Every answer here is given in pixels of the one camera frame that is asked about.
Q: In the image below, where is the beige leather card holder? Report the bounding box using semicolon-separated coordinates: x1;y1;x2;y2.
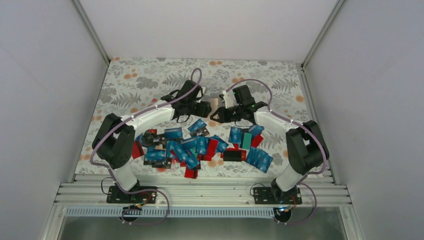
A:
204;97;221;118

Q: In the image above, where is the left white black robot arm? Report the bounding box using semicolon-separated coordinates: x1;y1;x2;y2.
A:
90;80;212;203

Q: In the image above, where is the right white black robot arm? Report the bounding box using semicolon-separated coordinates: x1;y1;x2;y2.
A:
210;85;329;204

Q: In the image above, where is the blue card upper centre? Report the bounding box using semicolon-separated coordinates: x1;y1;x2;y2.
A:
187;118;207;133

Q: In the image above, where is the blue card upper right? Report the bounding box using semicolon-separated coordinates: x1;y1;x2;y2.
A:
228;126;242;145

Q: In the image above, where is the green card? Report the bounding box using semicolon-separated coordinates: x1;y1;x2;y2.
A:
240;132;252;150

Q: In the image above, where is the blue card stack right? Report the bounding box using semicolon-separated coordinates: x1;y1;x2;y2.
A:
245;147;274;173

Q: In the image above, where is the black VIP card left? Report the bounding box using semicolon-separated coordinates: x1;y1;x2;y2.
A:
141;132;168;148

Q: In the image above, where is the blue card left lower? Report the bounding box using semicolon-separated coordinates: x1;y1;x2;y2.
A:
145;148;166;162

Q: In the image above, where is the red card bottom centre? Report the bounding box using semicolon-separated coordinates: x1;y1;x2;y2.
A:
184;167;199;179

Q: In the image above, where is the floral patterned table mat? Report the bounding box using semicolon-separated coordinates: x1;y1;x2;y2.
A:
75;57;310;179

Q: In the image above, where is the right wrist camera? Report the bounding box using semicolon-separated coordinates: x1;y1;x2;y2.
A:
219;90;236;109

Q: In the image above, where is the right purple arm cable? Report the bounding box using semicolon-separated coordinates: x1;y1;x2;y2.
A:
225;78;329;226

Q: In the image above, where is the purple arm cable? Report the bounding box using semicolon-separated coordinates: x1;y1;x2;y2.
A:
225;78;329;226
89;67;203;226

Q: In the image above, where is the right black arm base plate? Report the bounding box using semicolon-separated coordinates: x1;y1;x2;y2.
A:
252;186;303;205

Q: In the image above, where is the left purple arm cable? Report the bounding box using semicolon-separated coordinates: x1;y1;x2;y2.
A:
89;67;203;226

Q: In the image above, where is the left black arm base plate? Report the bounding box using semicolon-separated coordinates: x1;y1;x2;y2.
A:
106;185;158;204

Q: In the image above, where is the aluminium rail frame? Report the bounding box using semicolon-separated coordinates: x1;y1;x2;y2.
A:
54;175;352;207

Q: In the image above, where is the grey slotted cable duct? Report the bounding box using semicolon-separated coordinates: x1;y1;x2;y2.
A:
64;206;275;219

